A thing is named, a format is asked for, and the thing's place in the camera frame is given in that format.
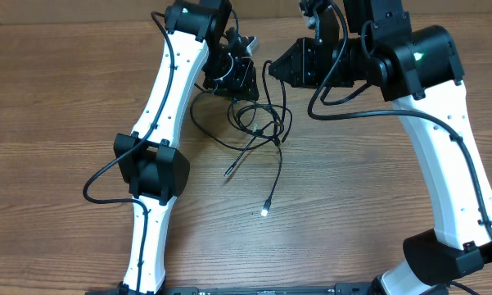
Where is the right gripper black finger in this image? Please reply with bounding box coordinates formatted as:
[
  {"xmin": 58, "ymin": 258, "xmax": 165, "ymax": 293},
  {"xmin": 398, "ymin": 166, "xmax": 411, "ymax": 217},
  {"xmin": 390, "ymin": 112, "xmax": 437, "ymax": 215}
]
[
  {"xmin": 269, "ymin": 39, "xmax": 305, "ymax": 76},
  {"xmin": 276, "ymin": 75, "xmax": 306, "ymax": 88}
]

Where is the black USB cable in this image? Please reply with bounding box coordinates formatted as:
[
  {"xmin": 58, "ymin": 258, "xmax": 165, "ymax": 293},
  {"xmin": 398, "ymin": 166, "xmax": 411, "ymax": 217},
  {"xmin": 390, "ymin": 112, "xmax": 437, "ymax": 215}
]
[{"xmin": 227, "ymin": 59, "xmax": 294, "ymax": 217}]

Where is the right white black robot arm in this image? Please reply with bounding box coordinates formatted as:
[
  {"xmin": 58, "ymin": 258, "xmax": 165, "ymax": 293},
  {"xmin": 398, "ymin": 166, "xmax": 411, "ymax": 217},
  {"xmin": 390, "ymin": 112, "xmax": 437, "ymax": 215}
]
[{"xmin": 269, "ymin": 1, "xmax": 492, "ymax": 294}]

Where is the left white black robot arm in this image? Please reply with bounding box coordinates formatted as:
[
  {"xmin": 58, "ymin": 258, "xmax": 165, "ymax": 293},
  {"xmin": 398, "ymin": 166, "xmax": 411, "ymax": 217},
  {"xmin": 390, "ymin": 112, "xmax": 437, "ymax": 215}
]
[{"xmin": 83, "ymin": 0, "xmax": 259, "ymax": 294}]

